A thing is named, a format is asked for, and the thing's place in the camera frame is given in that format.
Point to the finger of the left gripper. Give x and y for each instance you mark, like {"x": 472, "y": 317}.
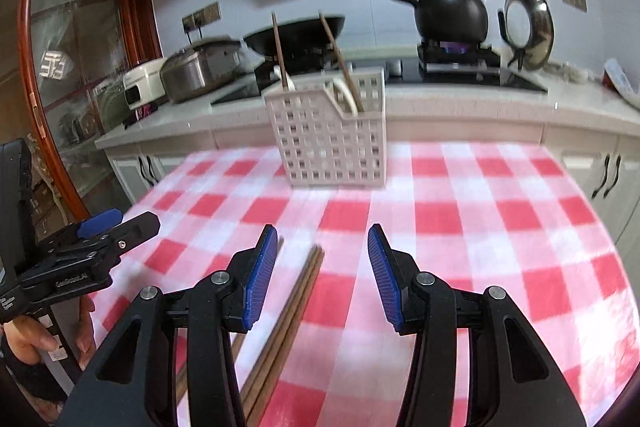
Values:
{"x": 99, "y": 224}
{"x": 133, "y": 233}

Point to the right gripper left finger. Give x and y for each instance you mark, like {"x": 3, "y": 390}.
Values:
{"x": 131, "y": 380}

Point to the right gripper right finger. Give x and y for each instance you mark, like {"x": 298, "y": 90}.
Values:
{"x": 514, "y": 381}

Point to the brown wooden chopstick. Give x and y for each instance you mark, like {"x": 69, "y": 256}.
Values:
{"x": 277, "y": 43}
{"x": 225, "y": 303}
{"x": 260, "y": 354}
{"x": 340, "y": 60}
{"x": 260, "y": 385}

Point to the left hand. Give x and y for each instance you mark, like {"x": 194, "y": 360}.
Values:
{"x": 26, "y": 336}

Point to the white small appliance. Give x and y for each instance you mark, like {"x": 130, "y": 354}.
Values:
{"x": 142, "y": 84}

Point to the red white checkered tablecloth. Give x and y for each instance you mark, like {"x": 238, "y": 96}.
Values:
{"x": 499, "y": 220}

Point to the silver rice cooker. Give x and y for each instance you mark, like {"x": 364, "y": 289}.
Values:
{"x": 202, "y": 67}

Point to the white perforated utensil basket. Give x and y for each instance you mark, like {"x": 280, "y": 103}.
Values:
{"x": 324, "y": 136}

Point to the black wok pan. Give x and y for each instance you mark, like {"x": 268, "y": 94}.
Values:
{"x": 296, "y": 36}

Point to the white stone countertop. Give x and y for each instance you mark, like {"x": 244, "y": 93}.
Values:
{"x": 412, "y": 114}

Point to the black gas stove top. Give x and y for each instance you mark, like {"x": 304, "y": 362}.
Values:
{"x": 450, "y": 63}

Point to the black clay pot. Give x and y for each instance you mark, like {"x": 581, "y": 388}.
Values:
{"x": 460, "y": 21}

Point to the red wooden door frame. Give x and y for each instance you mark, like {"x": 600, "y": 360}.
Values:
{"x": 73, "y": 55}

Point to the wall power outlet left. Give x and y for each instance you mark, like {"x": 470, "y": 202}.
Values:
{"x": 202, "y": 17}

